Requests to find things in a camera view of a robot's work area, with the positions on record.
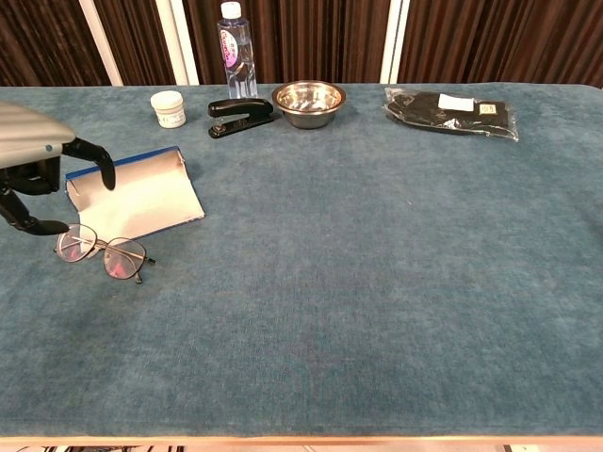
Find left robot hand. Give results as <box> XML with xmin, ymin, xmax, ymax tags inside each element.
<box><xmin>0</xmin><ymin>100</ymin><xmax>117</xmax><ymax>236</ymax></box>

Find blue rectangular box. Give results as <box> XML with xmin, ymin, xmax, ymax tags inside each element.
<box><xmin>64</xmin><ymin>145</ymin><xmax>206</xmax><ymax>241</ymax></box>

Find thin-framed eyeglasses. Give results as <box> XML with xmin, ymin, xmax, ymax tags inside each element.
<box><xmin>53</xmin><ymin>222</ymin><xmax>157</xmax><ymax>285</ymax></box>

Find small white jar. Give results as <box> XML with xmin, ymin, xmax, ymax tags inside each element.
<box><xmin>149</xmin><ymin>89</ymin><xmax>187</xmax><ymax>129</ymax></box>

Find black stapler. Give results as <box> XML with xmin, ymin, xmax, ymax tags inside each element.
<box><xmin>207</xmin><ymin>97</ymin><xmax>276</xmax><ymax>140</ymax></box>

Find clear water bottle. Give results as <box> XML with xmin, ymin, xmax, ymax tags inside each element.
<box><xmin>216</xmin><ymin>1</ymin><xmax>259</xmax><ymax>100</ymax></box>

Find stainless steel bowl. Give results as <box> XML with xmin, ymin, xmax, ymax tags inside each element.
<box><xmin>271</xmin><ymin>80</ymin><xmax>348</xmax><ymax>130</ymax></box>

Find dark brown pleated curtain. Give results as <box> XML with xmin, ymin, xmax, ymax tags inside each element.
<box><xmin>0</xmin><ymin>0</ymin><xmax>603</xmax><ymax>89</ymax></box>

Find teal table cloth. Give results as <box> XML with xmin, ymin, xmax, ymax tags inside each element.
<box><xmin>0</xmin><ymin>83</ymin><xmax>603</xmax><ymax>439</ymax></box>

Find black garment in plastic bag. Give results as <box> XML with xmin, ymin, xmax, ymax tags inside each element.
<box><xmin>383</xmin><ymin>86</ymin><xmax>520</xmax><ymax>143</ymax></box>

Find white frame post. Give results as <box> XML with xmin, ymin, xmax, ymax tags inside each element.
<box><xmin>155</xmin><ymin>0</ymin><xmax>201</xmax><ymax>87</ymax></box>
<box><xmin>78</xmin><ymin>0</ymin><xmax>124</xmax><ymax>88</ymax></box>
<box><xmin>379</xmin><ymin>0</ymin><xmax>411</xmax><ymax>86</ymax></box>

